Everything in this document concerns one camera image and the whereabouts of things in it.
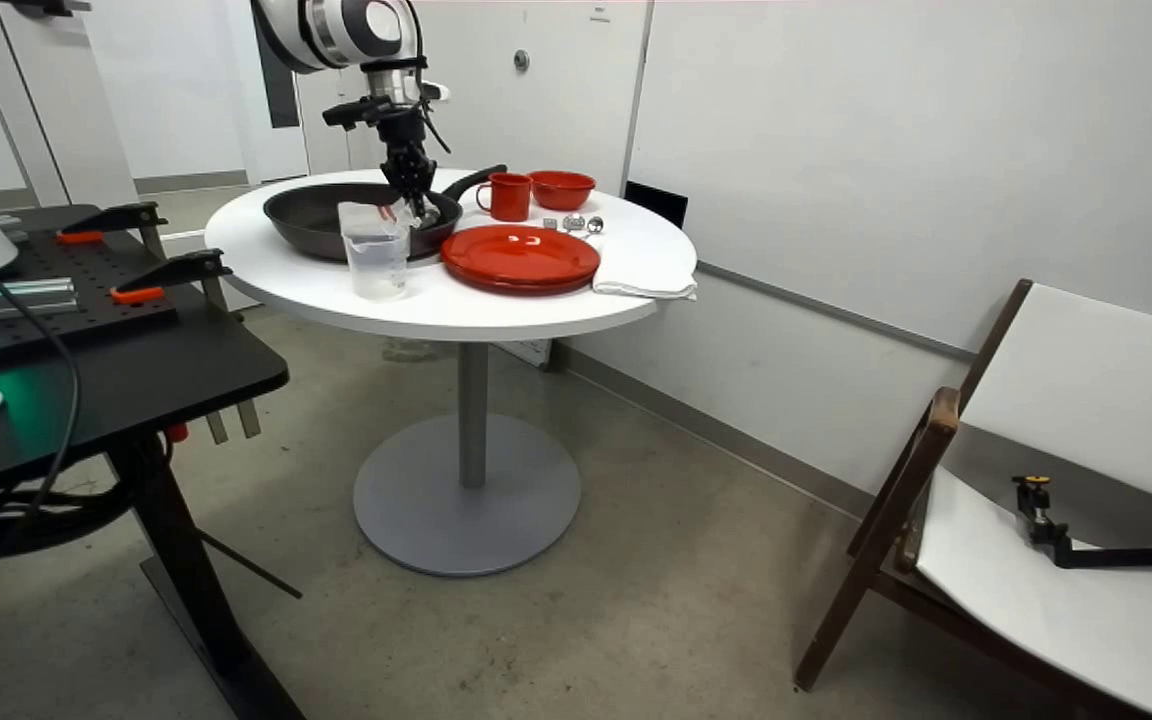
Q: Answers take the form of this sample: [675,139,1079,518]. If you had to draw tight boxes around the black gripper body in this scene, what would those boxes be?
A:
[372,96,442,168]

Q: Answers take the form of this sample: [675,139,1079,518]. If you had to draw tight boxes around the black frying pan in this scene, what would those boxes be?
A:
[261,159,512,268]

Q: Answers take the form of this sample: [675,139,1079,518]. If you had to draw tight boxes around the clear plastic measuring cup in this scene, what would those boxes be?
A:
[336,210,414,304]

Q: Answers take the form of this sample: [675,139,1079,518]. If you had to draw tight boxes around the red mug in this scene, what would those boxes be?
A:
[473,168,536,222]

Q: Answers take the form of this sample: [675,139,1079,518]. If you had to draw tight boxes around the red plate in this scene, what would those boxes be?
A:
[435,218,605,299]

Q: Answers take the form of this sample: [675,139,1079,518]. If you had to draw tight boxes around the red bowl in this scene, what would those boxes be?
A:
[524,168,599,215]

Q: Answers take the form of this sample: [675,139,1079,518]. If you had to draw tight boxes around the metal utensil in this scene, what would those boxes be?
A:
[553,210,609,244]

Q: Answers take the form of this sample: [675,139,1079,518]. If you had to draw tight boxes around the white door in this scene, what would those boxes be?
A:
[433,0,654,192]

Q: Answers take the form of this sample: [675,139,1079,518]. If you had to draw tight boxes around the plain white cloth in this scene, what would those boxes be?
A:
[587,215,698,304]

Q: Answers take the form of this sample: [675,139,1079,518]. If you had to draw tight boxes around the black chair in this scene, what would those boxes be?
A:
[622,174,693,231]

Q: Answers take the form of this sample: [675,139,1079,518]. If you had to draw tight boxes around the black robot desk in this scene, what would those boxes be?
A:
[0,195,292,720]

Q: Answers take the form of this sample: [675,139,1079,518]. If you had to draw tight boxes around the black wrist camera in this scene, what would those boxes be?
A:
[321,91,386,134]

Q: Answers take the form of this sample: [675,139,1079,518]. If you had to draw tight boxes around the white round pedestal table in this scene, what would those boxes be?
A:
[198,162,704,579]

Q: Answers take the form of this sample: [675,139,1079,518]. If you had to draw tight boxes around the black clamp with orange handle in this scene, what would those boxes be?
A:
[52,195,169,259]
[109,244,267,448]

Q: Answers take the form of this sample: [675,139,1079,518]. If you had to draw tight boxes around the silver aluminium rail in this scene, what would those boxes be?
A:
[0,273,81,325]

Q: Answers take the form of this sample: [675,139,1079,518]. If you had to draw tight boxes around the black desk cables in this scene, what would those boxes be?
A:
[0,257,127,632]

